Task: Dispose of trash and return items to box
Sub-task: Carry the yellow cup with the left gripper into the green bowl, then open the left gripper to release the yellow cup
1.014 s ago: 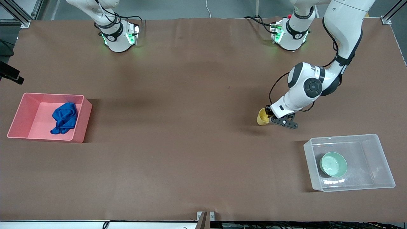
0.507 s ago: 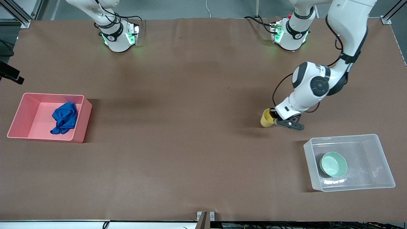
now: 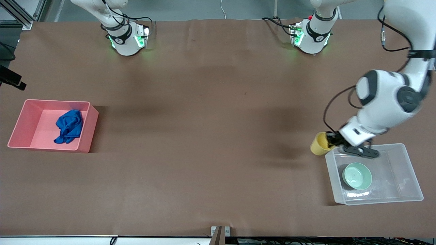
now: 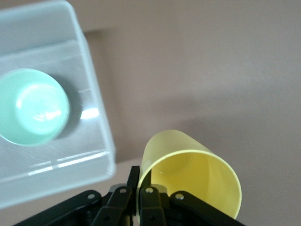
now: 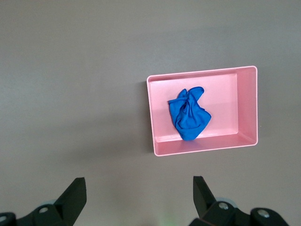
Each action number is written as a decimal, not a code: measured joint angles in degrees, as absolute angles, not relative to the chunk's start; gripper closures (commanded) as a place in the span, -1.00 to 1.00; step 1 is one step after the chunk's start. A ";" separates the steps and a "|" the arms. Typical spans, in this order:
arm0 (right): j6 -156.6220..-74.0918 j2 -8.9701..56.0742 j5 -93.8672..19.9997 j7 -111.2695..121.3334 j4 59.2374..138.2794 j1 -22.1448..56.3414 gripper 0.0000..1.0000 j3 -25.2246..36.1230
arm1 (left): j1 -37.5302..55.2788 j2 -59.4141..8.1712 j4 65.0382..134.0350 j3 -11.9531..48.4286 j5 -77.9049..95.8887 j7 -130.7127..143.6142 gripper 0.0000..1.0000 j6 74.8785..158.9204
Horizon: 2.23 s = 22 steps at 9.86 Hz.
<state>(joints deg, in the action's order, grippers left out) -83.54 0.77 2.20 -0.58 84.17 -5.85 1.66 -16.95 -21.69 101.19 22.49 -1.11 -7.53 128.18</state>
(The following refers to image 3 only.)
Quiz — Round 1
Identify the blue cloth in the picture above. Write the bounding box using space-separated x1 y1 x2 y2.
54 109 84 144

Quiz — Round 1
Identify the black power cable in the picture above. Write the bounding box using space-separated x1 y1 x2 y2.
262 17 294 36
123 15 157 34

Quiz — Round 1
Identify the aluminium frame profile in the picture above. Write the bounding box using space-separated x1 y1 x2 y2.
0 0 51 30

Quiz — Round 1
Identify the clear plastic box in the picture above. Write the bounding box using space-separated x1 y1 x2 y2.
325 143 424 206

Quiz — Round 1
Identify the white table edge strip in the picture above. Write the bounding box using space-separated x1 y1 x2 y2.
0 235 213 245

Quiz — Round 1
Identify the brown table cover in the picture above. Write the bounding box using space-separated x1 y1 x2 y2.
0 18 436 238

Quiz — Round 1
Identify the yellow plastic cup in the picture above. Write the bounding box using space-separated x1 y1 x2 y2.
310 132 337 156

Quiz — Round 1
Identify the pink plastic bin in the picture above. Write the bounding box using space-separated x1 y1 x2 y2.
7 99 99 153

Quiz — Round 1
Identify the grey metal bracket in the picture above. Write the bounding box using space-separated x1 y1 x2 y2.
211 226 231 245

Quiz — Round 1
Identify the light green bowl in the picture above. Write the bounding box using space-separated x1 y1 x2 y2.
342 162 373 191

